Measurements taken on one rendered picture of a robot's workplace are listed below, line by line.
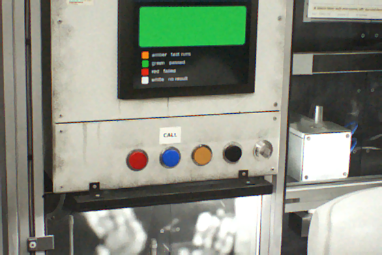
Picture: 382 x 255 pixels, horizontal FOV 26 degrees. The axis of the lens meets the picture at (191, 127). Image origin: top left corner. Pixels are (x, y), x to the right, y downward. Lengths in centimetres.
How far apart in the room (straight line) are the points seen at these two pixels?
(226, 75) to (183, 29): 11
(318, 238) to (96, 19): 55
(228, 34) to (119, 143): 27
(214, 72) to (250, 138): 15
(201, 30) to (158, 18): 8
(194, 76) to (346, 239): 50
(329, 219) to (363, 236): 5
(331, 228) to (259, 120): 51
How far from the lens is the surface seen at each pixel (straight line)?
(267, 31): 146
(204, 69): 140
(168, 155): 142
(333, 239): 102
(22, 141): 137
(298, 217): 183
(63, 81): 136
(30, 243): 143
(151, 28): 136
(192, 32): 138
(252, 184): 147
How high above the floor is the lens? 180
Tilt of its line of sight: 13 degrees down
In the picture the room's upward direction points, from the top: 1 degrees clockwise
